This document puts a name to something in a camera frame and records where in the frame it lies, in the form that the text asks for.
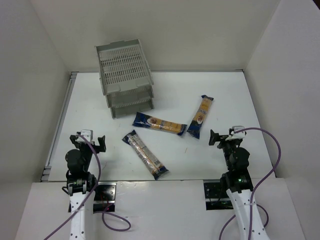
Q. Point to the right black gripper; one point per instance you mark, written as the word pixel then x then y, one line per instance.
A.
pixel 223 139

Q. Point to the grey stacked tray shelf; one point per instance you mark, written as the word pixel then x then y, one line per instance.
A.
pixel 125 77

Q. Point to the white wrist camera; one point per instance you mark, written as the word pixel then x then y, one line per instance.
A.
pixel 237 132
pixel 84 136

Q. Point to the blue orange spaghetti bag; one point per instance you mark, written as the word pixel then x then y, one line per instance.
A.
pixel 150 122
pixel 194 128

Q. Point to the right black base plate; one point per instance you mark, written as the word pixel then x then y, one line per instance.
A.
pixel 216 197

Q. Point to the aluminium frame rail left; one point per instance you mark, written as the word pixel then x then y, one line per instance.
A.
pixel 47 167

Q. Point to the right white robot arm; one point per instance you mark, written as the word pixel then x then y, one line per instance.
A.
pixel 237 184

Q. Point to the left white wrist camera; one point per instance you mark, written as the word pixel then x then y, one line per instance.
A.
pixel 84 136

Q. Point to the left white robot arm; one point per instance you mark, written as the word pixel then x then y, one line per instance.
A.
pixel 81 184

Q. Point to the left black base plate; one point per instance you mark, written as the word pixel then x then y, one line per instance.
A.
pixel 105 197

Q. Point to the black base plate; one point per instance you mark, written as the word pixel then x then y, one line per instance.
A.
pixel 216 197
pixel 105 197

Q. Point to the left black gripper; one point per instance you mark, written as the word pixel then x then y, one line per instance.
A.
pixel 88 144

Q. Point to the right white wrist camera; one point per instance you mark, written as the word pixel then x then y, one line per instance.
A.
pixel 237 132

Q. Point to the blue silver spaghetti bag front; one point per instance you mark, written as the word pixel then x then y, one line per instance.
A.
pixel 151 162

